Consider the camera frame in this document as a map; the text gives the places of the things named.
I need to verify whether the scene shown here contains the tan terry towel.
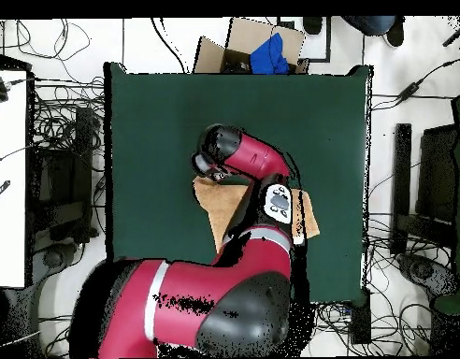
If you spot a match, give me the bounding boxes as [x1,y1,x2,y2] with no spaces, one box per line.
[192,175,321,255]

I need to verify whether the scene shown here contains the dark green table cloth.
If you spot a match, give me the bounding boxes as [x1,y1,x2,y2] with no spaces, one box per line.
[103,61,374,305]

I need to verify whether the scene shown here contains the blue garment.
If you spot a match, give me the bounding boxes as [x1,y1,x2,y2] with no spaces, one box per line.
[249,32,291,75]

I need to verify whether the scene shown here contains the open cardboard box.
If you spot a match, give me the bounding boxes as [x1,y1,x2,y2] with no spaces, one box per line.
[193,17,310,75]

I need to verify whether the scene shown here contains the black equipment rack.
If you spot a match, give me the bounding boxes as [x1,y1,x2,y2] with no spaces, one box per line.
[29,106,98,244]

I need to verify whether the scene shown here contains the black upright stand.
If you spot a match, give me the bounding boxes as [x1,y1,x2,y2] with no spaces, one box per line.
[389,122,412,255]

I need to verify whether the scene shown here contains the black round floor foot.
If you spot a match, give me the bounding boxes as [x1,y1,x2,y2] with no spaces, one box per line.
[41,247,68,269]

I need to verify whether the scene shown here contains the small black box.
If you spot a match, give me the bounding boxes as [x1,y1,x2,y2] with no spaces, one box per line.
[351,287,372,345]

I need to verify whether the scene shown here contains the white desk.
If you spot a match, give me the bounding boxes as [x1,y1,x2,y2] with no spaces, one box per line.
[0,68,29,289]

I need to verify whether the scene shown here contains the person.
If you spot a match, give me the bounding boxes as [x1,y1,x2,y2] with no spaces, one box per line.
[302,15,406,48]

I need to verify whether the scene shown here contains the dark grey chair base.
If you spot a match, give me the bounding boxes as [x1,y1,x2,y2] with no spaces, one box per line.
[397,253,459,300]

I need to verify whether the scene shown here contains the thick black cable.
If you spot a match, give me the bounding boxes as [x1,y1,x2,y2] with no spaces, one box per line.
[150,17,187,74]

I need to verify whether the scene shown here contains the black power adapter with cable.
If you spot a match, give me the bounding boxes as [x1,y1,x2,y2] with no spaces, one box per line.
[371,55,460,111]

